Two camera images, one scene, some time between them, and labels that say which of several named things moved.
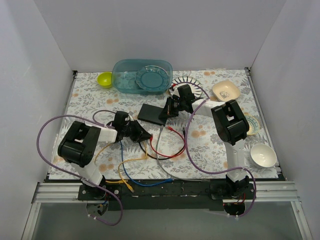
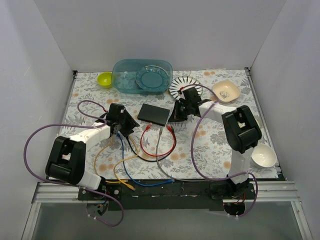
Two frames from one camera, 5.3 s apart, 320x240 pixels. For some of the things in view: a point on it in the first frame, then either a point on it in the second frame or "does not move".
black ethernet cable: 180,153 to 138,155
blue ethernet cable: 138,184 does not move
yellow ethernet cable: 130,159 to 121,161
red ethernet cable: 169,128 to 169,128
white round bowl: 263,155 does not move
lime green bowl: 104,79 does not move
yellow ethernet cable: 110,181 does not move
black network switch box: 151,113 does not move
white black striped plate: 196,86 does not move
